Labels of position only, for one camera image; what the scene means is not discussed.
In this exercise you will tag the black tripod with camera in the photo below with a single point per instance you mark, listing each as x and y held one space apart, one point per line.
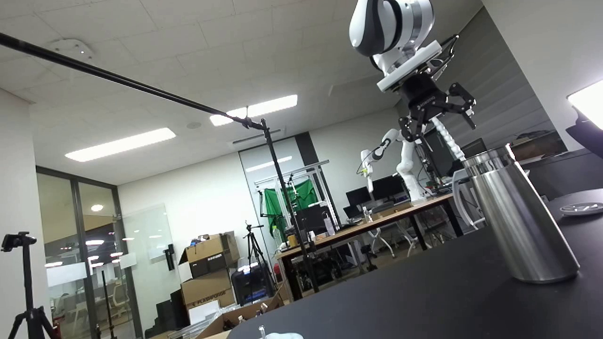
25 275

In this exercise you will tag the glass whiteboard panel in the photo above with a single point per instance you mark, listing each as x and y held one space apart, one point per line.
147 232

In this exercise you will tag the bright white light panel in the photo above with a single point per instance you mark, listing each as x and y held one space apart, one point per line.
590 104

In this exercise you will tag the long wooden desk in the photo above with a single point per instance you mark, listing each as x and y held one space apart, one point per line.
370 222

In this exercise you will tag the white frame office chair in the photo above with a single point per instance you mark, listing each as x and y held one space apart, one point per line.
462 200

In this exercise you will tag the small black tripod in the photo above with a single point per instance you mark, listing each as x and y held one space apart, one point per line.
255 247

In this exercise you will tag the glass entrance door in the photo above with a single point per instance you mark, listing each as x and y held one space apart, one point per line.
81 256

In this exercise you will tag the large brown cardboard box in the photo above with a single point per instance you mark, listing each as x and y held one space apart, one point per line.
208 288

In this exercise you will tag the open brown cardboard box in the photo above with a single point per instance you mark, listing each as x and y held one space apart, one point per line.
238 313

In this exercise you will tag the small green hanging cloth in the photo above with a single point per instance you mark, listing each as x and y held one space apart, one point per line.
305 194

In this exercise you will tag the large green hanging cloth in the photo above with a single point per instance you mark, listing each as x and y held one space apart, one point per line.
273 209

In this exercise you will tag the black computer monitor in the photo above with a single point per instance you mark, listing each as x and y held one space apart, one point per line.
385 187

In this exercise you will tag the long black boom pole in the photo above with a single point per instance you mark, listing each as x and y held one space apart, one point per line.
125 81

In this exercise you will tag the black vertical stand pole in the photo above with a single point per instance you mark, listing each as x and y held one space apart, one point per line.
285 200

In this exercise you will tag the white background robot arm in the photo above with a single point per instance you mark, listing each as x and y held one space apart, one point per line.
405 162

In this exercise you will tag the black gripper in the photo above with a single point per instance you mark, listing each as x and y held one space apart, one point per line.
424 96

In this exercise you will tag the round ceiling smoke detector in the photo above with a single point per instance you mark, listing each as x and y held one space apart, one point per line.
70 47

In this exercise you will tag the rectangular ceiling light panel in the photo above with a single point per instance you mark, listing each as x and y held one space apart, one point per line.
255 109
119 143

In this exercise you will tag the white wrist camera mount plate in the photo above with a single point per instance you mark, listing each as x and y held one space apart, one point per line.
407 66

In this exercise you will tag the stainless steel tumbler jar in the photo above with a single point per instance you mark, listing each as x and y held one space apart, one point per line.
528 226

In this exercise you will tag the clear round jar lid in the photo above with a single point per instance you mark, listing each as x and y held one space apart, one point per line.
581 209

